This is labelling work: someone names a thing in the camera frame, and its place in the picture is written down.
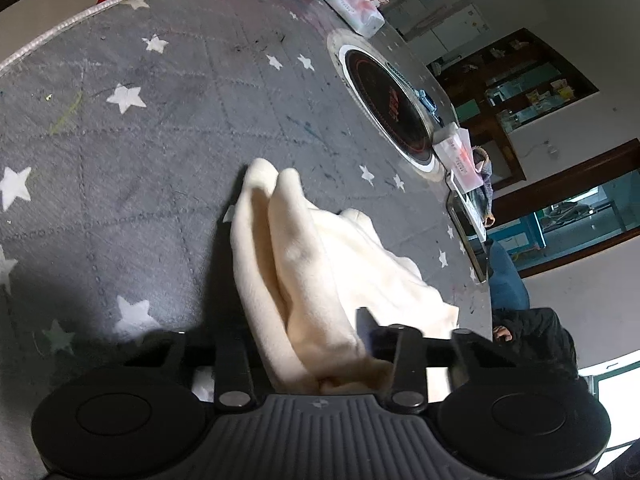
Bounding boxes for white refrigerator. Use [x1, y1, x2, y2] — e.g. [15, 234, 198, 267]
[390, 2, 488, 53]

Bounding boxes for black smartphone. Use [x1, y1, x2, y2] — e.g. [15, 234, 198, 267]
[446, 192, 488, 283]

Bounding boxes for person's right forearm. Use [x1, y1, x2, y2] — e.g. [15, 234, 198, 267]
[492, 307, 581, 376]

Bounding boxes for teal cabinet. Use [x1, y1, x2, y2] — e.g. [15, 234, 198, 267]
[487, 212, 546, 261]

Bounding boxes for round induction cooker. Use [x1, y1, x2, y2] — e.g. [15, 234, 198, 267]
[326, 30, 448, 183]

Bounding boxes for cream fleece garment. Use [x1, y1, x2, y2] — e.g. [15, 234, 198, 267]
[192, 157, 461, 403]

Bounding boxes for blue patterned fabric pouch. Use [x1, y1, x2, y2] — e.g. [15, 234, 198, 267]
[472, 146, 497, 226]

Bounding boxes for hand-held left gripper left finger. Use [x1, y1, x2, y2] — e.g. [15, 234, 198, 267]
[124, 321, 257, 410]

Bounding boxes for wooden display cabinet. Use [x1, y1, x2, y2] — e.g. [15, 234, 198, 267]
[435, 27, 601, 136]

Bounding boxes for pink tissue box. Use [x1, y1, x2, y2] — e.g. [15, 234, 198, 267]
[432, 121, 481, 193]

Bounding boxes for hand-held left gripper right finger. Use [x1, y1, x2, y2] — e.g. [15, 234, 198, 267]
[356, 308, 523, 409]

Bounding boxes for wooden doorway frame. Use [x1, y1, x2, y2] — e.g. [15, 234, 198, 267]
[487, 139, 640, 278]

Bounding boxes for white soft tissue pack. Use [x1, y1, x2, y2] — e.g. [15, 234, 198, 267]
[320, 0, 386, 38]

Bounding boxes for blue pen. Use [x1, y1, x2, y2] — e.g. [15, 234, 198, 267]
[386, 60, 445, 128]

